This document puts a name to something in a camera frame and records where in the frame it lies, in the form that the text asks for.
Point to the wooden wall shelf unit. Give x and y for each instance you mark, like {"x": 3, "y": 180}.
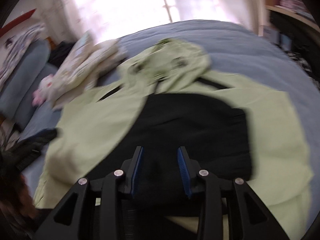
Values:
{"x": 299, "y": 25}

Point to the pink white cat plush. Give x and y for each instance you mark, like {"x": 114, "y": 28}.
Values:
{"x": 41, "y": 94}

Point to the green and black hooded jacket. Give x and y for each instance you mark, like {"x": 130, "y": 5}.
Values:
{"x": 168, "y": 97}

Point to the person's left hand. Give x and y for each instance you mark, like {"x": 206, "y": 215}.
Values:
{"x": 17, "y": 206}

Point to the lower blue grey pillow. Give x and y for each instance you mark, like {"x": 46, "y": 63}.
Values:
{"x": 25, "y": 109}

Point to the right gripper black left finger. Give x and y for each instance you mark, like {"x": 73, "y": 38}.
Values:
{"x": 96, "y": 209}

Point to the blue fleece bed blanket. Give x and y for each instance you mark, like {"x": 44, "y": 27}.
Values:
{"x": 219, "y": 60}

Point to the black white patterned garment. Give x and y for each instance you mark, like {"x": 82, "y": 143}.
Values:
{"x": 302, "y": 63}

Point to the white cardboard box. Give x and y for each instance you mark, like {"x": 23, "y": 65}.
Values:
{"x": 277, "y": 38}

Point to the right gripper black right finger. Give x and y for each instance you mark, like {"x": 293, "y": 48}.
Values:
{"x": 247, "y": 215}

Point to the red wall hanging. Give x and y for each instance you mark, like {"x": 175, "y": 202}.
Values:
{"x": 16, "y": 22}

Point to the black clothing heap by window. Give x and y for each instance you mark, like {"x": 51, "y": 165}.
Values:
{"x": 59, "y": 54}

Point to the folded cream puffer jacket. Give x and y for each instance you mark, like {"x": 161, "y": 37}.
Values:
{"x": 82, "y": 68}

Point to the floral purple folded quilt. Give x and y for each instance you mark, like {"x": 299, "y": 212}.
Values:
{"x": 14, "y": 44}

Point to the pink storage drawer boxes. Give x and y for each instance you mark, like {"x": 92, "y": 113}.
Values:
{"x": 292, "y": 4}

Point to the white floral curtains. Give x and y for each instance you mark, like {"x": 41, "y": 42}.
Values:
{"x": 109, "y": 19}

